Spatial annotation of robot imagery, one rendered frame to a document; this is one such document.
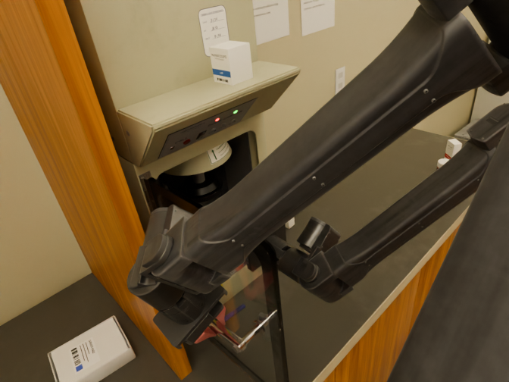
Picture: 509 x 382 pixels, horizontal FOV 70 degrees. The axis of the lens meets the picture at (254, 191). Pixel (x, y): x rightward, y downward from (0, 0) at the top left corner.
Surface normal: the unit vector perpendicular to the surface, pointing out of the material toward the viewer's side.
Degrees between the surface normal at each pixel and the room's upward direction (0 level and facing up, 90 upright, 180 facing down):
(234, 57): 90
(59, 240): 90
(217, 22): 90
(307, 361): 0
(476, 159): 49
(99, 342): 0
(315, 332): 0
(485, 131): 38
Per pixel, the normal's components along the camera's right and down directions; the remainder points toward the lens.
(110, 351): -0.11, -0.83
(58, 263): 0.69, 0.33
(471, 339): -0.72, -0.43
